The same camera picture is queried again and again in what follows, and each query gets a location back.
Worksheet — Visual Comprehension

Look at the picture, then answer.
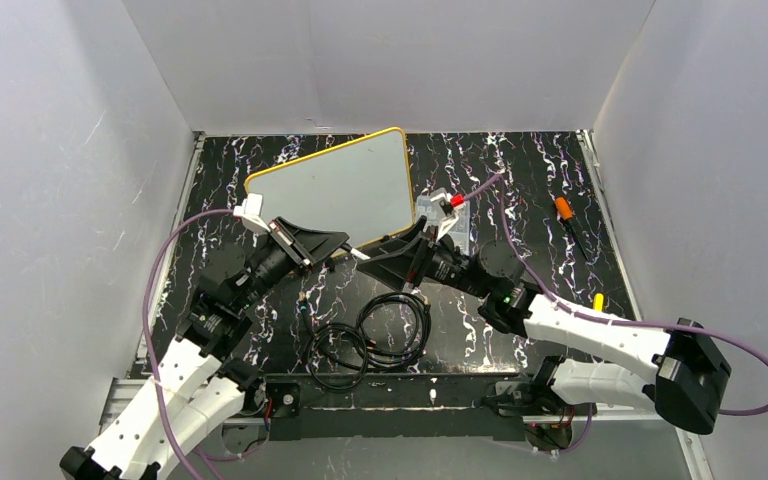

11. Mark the white whiteboard marker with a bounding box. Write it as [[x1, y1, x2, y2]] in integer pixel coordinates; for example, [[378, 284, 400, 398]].
[[342, 245, 370, 261]]

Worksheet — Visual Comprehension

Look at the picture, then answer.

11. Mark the yellow framed whiteboard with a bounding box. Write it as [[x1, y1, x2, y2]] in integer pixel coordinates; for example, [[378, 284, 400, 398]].
[[244, 127, 415, 248]]

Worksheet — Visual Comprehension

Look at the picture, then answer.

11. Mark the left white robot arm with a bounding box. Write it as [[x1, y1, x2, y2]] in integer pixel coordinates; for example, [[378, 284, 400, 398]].
[[59, 217, 349, 479]]

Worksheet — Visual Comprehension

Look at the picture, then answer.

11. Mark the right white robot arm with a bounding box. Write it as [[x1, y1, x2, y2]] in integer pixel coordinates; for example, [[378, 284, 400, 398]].
[[358, 218, 731, 435]]

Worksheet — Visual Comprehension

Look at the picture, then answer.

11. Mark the clear plastic screw box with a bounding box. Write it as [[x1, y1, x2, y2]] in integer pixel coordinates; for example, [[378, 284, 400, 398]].
[[415, 188, 472, 255]]

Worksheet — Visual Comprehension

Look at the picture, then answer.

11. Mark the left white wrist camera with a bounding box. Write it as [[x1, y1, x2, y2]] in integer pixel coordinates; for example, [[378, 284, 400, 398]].
[[232, 193, 269, 234]]

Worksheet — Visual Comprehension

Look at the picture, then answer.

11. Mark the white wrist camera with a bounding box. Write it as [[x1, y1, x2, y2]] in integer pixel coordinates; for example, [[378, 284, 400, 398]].
[[232, 193, 269, 234], [430, 189, 466, 238]]

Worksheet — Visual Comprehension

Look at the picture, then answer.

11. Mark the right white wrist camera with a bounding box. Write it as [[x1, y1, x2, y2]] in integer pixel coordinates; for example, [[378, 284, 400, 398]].
[[430, 189, 466, 238]]

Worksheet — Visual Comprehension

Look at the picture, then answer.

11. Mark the black coiled cable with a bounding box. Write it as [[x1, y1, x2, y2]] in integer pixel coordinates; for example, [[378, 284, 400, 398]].
[[296, 291, 433, 393]]

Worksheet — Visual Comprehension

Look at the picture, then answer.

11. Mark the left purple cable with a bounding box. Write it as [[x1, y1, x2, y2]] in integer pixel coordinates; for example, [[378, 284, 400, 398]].
[[140, 208, 273, 480]]

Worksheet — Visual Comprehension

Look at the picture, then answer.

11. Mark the purple cable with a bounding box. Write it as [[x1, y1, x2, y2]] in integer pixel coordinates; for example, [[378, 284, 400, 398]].
[[456, 173, 768, 458], [140, 208, 273, 480]]

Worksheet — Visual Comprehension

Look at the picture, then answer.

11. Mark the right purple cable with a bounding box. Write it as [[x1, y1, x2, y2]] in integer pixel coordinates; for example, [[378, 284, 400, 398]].
[[456, 173, 768, 458]]

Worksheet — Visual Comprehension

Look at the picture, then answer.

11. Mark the orange handled screwdriver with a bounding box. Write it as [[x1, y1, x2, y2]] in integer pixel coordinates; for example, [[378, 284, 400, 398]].
[[554, 196, 590, 262]]

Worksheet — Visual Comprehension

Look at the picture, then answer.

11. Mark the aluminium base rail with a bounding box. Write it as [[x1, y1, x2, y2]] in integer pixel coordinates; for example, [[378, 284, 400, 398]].
[[85, 374, 713, 480]]

